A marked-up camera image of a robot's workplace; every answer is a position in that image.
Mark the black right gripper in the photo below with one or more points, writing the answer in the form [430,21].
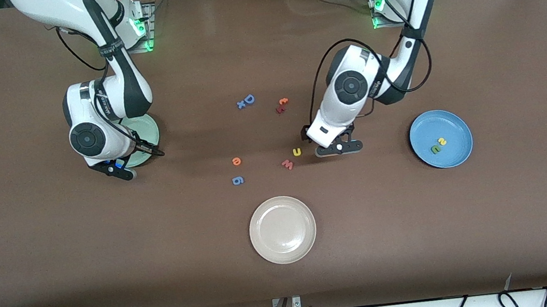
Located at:
[138,138]

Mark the yellow foam letter u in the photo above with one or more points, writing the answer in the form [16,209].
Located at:
[294,152]

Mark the orange foam letter e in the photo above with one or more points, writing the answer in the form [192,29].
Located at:
[236,161]

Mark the green foam letter n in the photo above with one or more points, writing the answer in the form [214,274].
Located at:
[432,149]

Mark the yellow foam digit 2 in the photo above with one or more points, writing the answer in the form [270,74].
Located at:
[441,141]

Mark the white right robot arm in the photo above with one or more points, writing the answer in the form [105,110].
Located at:
[77,104]

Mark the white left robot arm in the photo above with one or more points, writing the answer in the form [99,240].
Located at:
[332,120]

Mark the pale green plate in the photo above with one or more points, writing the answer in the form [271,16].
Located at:
[151,132]

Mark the pink foam letter w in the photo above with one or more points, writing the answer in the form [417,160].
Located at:
[287,165]

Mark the dark red foam letter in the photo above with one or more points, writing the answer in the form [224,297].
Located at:
[279,109]

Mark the orange foam letter t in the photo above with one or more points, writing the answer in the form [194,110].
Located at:
[283,101]

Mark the blue foam letter D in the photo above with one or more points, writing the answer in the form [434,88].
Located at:
[252,98]

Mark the blue foam letter x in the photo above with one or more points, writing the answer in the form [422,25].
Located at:
[241,105]

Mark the blue foam digit 6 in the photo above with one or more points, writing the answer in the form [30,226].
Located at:
[235,180]

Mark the beige plate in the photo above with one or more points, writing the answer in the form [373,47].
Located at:
[283,230]

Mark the blue plate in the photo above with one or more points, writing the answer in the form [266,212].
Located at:
[453,126]

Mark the pale tape scrap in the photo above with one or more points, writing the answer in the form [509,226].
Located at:
[508,282]

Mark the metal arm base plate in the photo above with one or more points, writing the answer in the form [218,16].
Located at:
[377,23]
[151,38]

